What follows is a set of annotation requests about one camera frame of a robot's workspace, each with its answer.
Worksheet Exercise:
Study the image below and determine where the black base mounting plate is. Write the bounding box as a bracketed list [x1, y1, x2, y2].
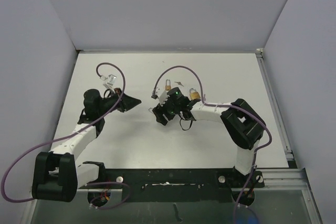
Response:
[86, 168, 265, 207]

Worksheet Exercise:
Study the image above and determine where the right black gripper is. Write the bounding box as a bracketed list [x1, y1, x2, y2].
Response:
[154, 94, 181, 124]

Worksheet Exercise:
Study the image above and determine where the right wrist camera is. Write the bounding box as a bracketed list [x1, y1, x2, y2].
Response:
[151, 88, 169, 106]

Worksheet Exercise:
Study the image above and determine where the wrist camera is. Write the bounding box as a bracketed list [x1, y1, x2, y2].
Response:
[151, 88, 169, 106]
[100, 74, 117, 90]

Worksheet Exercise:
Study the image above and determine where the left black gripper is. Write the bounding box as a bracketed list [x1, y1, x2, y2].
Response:
[98, 88, 141, 116]

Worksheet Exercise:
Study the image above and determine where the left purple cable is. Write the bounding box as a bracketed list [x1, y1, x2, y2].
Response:
[0, 62, 126, 204]

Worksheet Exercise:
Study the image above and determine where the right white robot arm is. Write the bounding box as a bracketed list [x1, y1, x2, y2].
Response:
[152, 87, 264, 187]

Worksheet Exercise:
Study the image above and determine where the aluminium frame rail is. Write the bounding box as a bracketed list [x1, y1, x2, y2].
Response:
[255, 48, 305, 169]

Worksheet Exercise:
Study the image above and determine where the wide brass padlock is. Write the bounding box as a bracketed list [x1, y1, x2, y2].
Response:
[189, 88, 201, 100]

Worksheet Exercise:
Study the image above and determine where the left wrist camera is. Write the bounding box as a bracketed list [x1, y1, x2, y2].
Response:
[100, 74, 117, 90]

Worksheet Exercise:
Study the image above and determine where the long-shackle brass padlock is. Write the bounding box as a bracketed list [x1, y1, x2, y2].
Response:
[165, 79, 171, 91]

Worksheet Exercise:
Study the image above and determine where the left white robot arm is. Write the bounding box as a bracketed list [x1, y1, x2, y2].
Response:
[31, 88, 141, 202]

